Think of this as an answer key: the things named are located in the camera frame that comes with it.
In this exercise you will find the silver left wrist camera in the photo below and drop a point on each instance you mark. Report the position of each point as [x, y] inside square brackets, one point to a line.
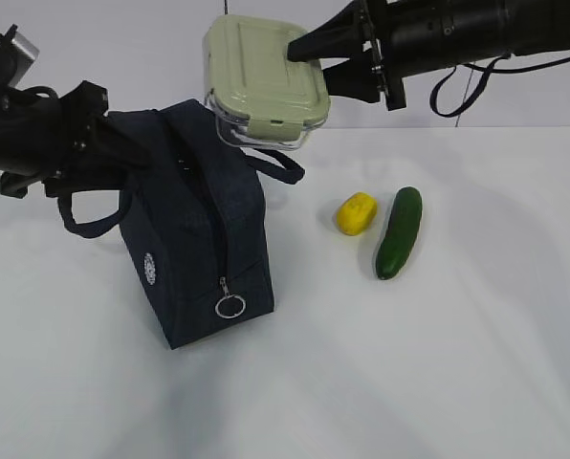
[24, 53]

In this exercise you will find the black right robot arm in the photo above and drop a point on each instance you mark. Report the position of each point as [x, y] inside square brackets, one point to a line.
[428, 36]

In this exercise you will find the green cucumber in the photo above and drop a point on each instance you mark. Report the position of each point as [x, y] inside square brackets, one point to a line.
[401, 233]

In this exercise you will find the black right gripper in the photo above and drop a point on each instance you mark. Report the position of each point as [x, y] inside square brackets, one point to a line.
[343, 36]

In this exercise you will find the glass container with green lid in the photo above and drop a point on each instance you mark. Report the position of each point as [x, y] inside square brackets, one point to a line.
[259, 97]

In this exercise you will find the yellow lemon-shaped toy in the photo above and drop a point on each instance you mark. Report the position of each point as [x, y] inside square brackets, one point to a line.
[356, 214]

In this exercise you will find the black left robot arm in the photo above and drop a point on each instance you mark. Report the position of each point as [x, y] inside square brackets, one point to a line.
[78, 164]

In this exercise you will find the dark navy lunch bag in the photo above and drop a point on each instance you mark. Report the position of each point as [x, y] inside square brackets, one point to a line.
[194, 222]

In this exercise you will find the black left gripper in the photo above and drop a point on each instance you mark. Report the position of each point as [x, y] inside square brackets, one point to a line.
[41, 139]

